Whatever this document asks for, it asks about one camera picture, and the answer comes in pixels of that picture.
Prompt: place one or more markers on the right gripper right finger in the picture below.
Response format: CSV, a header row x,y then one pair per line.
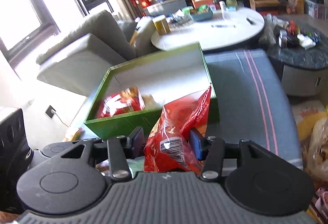
x,y
210,151

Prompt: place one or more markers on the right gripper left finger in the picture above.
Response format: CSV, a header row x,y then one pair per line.
x,y
122,148

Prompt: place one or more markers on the red orange chip bag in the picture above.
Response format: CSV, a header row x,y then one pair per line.
x,y
167,147

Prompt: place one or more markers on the red cartoon snack bag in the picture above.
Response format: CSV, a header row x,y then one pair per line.
x,y
126,101

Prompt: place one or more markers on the clear brown snack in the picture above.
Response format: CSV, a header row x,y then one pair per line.
x,y
150,103

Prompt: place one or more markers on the blue plaid table cloth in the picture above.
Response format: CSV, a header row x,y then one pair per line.
x,y
248,102

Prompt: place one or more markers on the green cardboard box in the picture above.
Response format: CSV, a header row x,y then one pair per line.
x,y
165,75

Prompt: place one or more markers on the grey sofa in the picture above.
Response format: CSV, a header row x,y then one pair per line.
x,y
79,59

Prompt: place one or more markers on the dark marble side table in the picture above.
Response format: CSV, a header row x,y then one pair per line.
x,y
302,72

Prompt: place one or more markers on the black pen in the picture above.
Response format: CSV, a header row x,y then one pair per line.
x,y
223,26

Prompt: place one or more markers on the white round coffee table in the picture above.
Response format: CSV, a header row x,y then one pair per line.
x,y
211,38

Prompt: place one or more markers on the yellow cylindrical can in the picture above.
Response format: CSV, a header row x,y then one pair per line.
x,y
161,25

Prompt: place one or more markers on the dark glass jar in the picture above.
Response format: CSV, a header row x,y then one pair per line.
x,y
283,38

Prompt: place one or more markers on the blue plastic basket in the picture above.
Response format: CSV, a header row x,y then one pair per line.
x,y
206,15

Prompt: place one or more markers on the white small bottle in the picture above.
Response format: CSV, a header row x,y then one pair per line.
x,y
222,5

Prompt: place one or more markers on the orange storage box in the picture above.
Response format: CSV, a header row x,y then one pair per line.
x,y
197,3

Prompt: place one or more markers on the clear plastic storage bin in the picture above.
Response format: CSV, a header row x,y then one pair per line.
x,y
316,9

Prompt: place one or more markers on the wall power socket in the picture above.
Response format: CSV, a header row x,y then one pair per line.
x,y
50,112

